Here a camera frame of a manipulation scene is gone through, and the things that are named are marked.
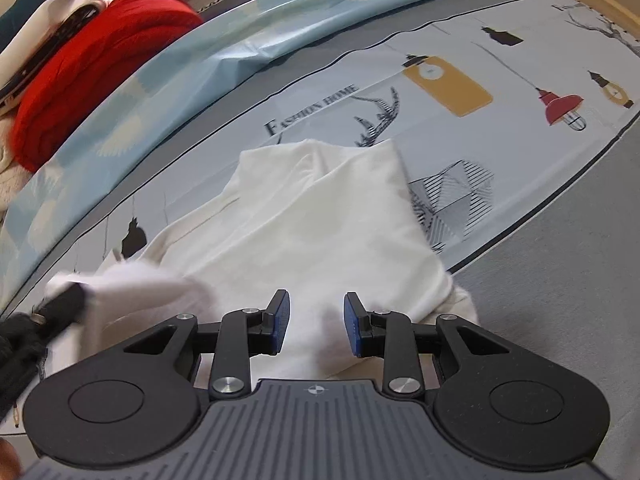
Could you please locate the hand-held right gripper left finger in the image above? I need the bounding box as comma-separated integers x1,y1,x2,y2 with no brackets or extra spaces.
120,289,292,402

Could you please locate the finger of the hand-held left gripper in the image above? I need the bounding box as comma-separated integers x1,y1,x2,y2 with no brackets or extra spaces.
31,282,93,346

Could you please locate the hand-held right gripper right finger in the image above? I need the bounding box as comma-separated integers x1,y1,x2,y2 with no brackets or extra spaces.
343,291,508,402

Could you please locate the white small garment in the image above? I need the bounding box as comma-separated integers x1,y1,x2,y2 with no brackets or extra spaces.
45,139,482,392

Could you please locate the cream folded blanket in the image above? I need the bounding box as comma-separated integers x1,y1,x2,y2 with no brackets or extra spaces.
0,105,37,211

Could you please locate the grey printed bed sheet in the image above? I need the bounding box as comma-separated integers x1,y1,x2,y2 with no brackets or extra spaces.
0,0,640,480

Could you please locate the light blue patterned sheet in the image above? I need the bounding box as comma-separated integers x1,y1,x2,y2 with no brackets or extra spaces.
0,0,533,281

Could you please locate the red folded quilt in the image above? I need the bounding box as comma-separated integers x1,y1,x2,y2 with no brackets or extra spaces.
11,0,206,173

